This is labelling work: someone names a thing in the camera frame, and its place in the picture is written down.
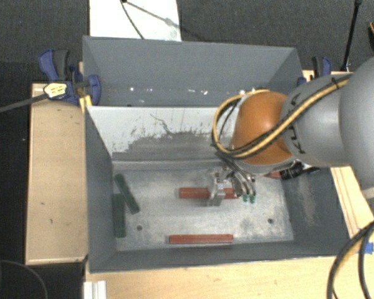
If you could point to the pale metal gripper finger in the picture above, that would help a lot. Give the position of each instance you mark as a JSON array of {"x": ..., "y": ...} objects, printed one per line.
[
  {"x": 214, "y": 198},
  {"x": 218, "y": 182}
]

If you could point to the grey metal bin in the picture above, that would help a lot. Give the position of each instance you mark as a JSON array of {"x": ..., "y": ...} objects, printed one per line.
[{"x": 180, "y": 73}]

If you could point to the black cylinder on white bracket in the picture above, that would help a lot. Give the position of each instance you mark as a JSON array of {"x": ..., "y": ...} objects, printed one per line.
[{"x": 291, "y": 171}]

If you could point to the pale wood board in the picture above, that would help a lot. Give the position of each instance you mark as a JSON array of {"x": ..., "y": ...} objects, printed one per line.
[{"x": 56, "y": 182}]

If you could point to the dark green flat block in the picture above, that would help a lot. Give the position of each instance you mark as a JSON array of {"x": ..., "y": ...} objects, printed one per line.
[{"x": 126, "y": 193}]

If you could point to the red-brown flat block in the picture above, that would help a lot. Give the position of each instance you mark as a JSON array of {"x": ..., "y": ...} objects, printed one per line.
[
  {"x": 274, "y": 175},
  {"x": 193, "y": 193},
  {"x": 201, "y": 239}
]

